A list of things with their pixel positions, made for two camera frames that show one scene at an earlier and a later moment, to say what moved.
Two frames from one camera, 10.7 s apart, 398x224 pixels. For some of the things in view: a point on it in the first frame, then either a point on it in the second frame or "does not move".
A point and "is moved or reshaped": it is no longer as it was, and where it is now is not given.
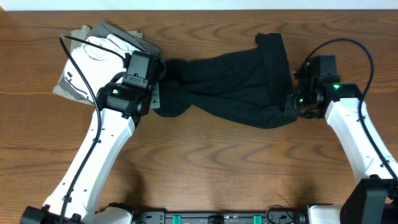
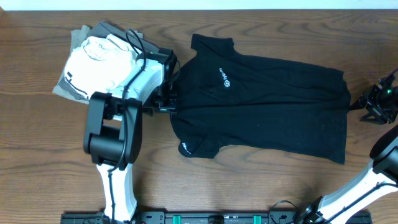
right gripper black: [288, 99] → [382, 117]
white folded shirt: [94, 63] does not move
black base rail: [272, 217] does not move
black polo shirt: [248, 84] is moved or reshaped
